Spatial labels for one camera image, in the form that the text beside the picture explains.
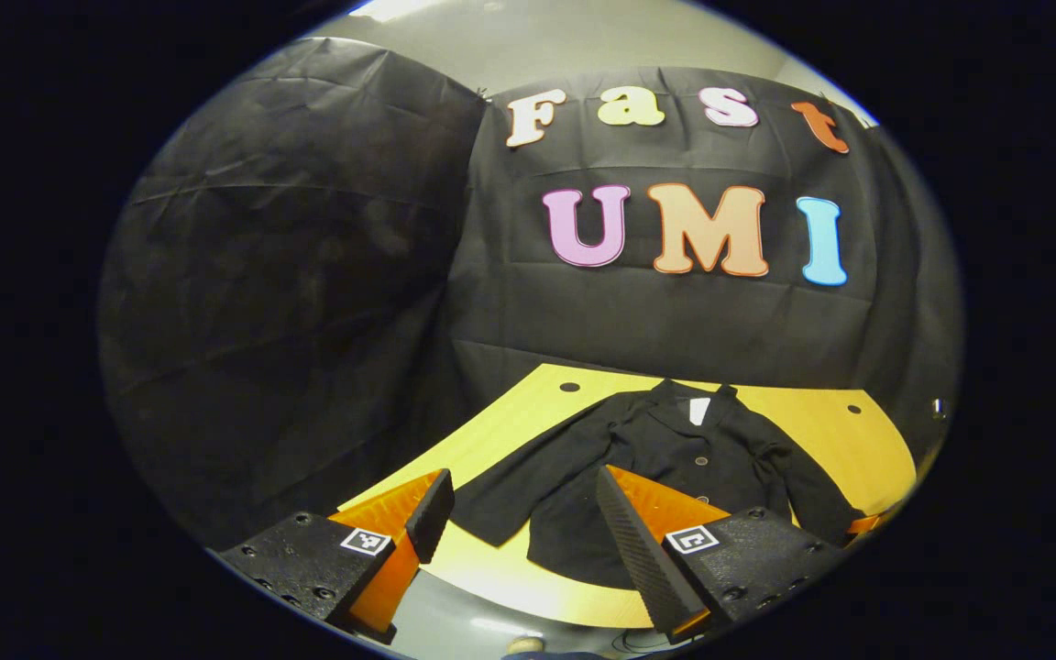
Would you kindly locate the black backdrop cloth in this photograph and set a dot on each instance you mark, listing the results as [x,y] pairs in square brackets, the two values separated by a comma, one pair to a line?
[583,321]

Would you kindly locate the black buttoned jacket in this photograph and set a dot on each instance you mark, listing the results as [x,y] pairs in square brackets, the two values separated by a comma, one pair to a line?
[675,449]

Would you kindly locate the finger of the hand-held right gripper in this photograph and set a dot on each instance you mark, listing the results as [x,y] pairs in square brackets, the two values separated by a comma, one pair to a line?
[865,524]

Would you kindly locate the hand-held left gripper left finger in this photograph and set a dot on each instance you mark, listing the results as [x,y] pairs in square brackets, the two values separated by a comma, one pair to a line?
[432,513]

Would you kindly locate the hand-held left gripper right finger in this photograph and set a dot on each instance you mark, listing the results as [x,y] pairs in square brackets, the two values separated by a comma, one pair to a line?
[640,550]

